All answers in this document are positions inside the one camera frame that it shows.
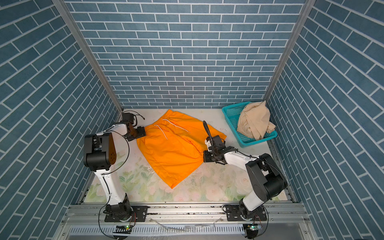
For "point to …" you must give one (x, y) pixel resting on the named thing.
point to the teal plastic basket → (232, 113)
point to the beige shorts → (254, 120)
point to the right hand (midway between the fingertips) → (202, 155)
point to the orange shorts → (173, 145)
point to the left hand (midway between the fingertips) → (141, 133)
